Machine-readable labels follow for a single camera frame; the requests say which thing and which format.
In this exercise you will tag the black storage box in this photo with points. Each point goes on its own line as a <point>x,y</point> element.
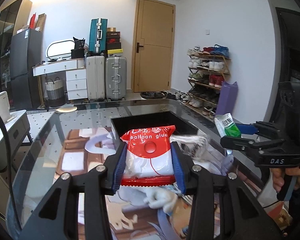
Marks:
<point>122,125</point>

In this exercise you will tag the white vanity desk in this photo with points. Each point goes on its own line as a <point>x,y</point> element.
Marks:
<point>58,66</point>

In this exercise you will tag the white suitcase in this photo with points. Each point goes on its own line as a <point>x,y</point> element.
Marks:
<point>95,72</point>

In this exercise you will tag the purple paper bag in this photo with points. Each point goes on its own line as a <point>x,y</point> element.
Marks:
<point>227,98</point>

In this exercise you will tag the woven laundry basket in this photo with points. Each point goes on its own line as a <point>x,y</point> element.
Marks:
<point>55,92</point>

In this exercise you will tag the stacked shoe boxes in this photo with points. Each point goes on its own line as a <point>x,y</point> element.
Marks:
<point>113,42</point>

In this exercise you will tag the oval vanity mirror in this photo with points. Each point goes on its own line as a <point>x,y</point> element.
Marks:
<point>60,49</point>

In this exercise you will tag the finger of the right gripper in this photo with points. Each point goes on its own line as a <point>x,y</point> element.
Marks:
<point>250,145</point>
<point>260,128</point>

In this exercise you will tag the anime print desk mat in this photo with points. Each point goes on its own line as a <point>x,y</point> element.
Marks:
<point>129,216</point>

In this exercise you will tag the dark glass cabinet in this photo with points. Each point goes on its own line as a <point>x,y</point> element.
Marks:
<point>12,18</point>

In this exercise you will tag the tan wooden door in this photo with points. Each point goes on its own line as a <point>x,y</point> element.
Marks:
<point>153,46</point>

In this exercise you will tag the wooden shoe rack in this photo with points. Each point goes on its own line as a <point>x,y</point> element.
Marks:
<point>207,73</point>

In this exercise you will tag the bagged white adidas socks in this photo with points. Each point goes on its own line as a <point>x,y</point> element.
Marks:
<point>194,146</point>

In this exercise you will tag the teal suitcase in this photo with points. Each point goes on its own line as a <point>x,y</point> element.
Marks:
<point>97,36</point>

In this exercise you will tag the right hand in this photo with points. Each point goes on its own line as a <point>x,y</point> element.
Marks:
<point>278,174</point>

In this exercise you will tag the silver suitcase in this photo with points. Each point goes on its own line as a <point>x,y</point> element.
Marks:
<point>116,77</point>

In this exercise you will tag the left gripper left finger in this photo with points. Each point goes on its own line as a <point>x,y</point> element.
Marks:
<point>120,164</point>

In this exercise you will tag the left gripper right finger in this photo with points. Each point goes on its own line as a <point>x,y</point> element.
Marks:
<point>179,174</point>

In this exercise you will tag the white plush doll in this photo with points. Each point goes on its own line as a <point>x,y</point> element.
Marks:
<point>164,197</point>

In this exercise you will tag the black refrigerator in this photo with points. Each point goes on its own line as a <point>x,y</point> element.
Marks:
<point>26,48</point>

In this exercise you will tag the white drawer unit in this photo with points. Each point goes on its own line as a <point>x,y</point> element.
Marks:
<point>76,84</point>

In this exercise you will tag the black bag on desk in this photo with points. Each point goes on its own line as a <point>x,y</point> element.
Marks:
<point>78,51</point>

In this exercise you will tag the green white snack pouch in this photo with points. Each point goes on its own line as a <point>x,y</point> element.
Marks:
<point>226,127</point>

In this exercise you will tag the red balloon glue packet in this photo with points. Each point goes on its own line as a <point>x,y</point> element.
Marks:
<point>148,157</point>

